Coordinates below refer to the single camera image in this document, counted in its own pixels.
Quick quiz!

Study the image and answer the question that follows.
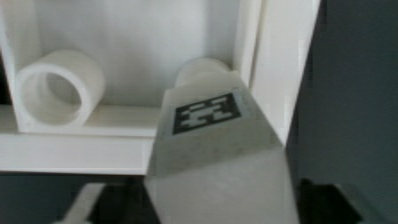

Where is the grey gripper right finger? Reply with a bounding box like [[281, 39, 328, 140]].
[[297, 178, 367, 224]]

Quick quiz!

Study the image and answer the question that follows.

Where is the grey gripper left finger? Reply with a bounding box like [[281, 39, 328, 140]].
[[52, 183, 148, 224]]

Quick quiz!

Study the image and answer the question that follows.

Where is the white short leg with peg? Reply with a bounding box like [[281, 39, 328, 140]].
[[145, 58, 299, 224]]

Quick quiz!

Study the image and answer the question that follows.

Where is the white chair seat block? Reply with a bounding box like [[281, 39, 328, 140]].
[[0, 0, 265, 137]]

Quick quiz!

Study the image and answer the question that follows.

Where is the white front rail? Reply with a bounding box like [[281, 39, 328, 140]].
[[0, 105, 157, 175]]

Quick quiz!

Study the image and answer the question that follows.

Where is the white rail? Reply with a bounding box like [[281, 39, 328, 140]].
[[0, 105, 157, 175], [251, 0, 322, 143]]

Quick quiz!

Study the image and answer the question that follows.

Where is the white right rail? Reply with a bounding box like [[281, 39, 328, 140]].
[[251, 0, 322, 143]]

